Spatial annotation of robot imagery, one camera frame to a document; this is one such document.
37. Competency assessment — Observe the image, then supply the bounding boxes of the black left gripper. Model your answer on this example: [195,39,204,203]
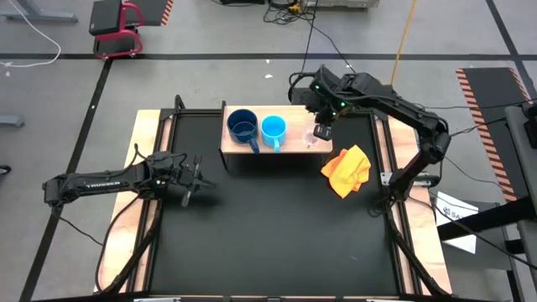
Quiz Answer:
[175,154,217,206]

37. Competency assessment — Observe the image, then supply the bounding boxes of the clear plastic mug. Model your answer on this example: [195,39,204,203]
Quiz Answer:
[301,125,323,151]

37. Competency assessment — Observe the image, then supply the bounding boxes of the light blue plastic mug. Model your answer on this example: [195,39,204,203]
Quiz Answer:
[260,115,289,154]

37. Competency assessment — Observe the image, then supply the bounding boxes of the dark blue ceramic mug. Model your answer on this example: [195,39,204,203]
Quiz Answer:
[226,108,261,155]

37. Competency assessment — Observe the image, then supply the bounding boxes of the wooden shelf with black legs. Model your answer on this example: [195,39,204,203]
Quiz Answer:
[219,104,334,155]

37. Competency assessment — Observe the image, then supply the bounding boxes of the orange cloth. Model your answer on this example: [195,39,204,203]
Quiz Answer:
[320,144,373,200]

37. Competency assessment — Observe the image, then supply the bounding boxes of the grey metal box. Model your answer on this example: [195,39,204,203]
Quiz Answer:
[305,0,381,9]

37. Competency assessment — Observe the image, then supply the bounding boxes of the white paper sheet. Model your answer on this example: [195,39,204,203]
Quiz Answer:
[434,190,479,255]

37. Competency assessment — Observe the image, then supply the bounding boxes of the large black hazard-striped mat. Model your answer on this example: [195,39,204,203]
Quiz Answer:
[455,66,534,202]

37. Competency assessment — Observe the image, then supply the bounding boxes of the red and black step cart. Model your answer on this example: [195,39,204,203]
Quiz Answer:
[87,0,146,60]

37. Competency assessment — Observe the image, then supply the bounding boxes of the small black hazard-striped mat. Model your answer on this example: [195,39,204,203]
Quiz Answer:
[125,0,175,27]

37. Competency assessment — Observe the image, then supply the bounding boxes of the black beam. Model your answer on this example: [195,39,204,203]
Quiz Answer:
[435,195,537,242]

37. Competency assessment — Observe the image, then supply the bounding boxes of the grey metal table foot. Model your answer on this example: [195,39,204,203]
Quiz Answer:
[0,0,80,24]
[0,115,25,129]

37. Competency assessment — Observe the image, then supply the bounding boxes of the grey furniture panel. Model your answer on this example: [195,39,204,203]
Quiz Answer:
[503,104,537,302]

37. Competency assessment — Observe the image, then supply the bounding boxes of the black hanging cable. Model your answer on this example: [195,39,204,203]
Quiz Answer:
[292,0,324,91]

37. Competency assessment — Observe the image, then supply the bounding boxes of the black cable conduit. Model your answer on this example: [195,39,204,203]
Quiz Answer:
[95,196,164,294]
[383,205,452,297]

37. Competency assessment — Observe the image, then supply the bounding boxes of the tangled black cable bundle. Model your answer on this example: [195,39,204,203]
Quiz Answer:
[262,0,318,25]

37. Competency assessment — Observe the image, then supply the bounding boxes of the yellow cable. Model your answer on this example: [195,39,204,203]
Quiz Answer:
[389,0,419,86]

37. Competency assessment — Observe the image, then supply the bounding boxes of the white cable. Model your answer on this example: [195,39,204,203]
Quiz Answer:
[0,0,63,69]

